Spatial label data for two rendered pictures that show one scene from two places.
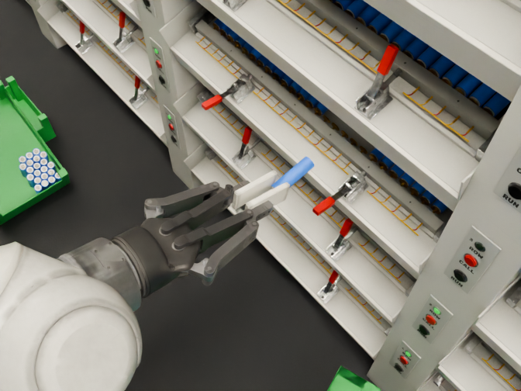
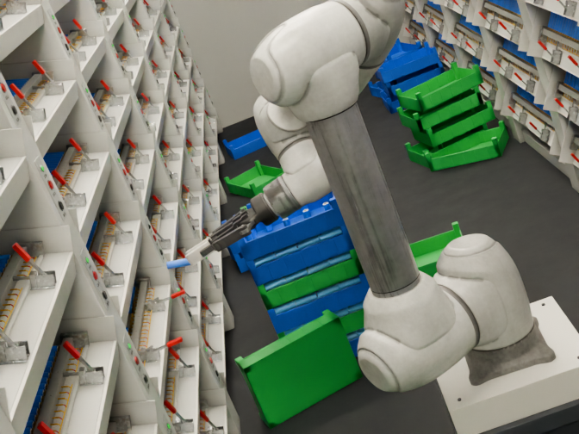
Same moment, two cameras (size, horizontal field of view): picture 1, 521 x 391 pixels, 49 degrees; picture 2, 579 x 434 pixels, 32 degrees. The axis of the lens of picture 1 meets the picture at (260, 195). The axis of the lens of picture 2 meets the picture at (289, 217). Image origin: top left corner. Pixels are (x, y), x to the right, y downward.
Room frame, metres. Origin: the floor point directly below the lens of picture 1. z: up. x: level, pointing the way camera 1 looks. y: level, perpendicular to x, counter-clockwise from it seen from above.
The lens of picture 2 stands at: (1.89, 1.70, 1.38)
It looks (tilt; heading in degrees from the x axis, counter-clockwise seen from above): 19 degrees down; 223
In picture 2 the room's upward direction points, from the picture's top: 22 degrees counter-clockwise
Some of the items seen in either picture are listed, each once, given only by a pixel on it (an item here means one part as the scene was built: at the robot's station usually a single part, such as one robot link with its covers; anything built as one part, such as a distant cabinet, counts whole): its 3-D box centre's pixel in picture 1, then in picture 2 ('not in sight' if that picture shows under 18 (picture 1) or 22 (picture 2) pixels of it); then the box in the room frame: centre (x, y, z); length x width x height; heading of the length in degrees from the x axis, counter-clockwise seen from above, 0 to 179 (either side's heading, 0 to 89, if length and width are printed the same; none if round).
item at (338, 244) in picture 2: not in sight; (297, 243); (-0.08, -0.16, 0.36); 0.30 x 0.20 x 0.08; 131
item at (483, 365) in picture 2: not in sight; (500, 337); (0.29, 0.64, 0.30); 0.22 x 0.18 x 0.06; 36
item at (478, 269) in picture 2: not in sight; (479, 288); (0.32, 0.65, 0.44); 0.18 x 0.16 x 0.22; 161
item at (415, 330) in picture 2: not in sight; (361, 211); (0.51, 0.59, 0.73); 0.22 x 0.16 x 0.77; 161
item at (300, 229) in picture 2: not in sight; (288, 219); (-0.08, -0.16, 0.44); 0.30 x 0.20 x 0.08; 131
